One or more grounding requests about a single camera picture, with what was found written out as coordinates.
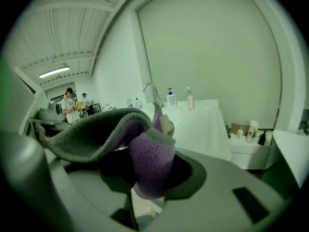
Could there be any dark bottle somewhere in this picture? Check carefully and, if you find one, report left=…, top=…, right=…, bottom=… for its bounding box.
left=257, top=130, right=267, bottom=146

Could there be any grey box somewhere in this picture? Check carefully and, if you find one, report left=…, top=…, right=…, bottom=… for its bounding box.
left=37, top=107, right=62, bottom=122

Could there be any pink bottle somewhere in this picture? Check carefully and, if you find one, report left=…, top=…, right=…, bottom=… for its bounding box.
left=186, top=86, right=195, bottom=111

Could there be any white pump bottle blue cap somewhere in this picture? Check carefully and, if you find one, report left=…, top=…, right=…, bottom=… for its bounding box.
left=166, top=87, right=178, bottom=108

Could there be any white cylindrical container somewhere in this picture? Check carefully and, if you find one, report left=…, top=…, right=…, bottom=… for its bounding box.
left=245, top=120, right=259, bottom=144

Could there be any metal table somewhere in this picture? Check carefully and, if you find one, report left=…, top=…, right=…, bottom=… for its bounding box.
left=25, top=117, right=72, bottom=140

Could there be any clear plastic bottle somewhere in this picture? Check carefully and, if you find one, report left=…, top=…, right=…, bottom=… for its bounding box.
left=125, top=93, right=134, bottom=109

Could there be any brown cardboard box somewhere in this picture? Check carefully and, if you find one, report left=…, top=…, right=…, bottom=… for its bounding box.
left=230, top=123, right=251, bottom=137

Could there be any purple and grey cloth item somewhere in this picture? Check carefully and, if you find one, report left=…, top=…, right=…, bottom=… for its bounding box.
left=33, top=101, right=176, bottom=200

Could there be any white cabinet panel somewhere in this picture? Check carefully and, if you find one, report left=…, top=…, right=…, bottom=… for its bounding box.
left=272, top=129, right=309, bottom=189

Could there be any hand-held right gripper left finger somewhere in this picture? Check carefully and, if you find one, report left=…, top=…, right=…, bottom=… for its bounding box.
left=0, top=130, right=139, bottom=232

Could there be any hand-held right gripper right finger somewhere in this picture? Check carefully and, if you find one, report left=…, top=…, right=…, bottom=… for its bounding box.
left=144, top=147, right=292, bottom=232

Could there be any white sink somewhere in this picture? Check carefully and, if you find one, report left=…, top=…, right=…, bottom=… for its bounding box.
left=139, top=99, right=232, bottom=161

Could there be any ceiling tube light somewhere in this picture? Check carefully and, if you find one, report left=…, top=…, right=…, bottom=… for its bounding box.
left=39, top=66, right=70, bottom=79

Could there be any chrome faucet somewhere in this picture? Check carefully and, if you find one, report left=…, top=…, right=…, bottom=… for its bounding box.
left=142, top=83, right=163, bottom=107

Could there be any white drawer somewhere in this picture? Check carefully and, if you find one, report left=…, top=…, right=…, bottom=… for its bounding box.
left=227, top=128, right=274, bottom=170

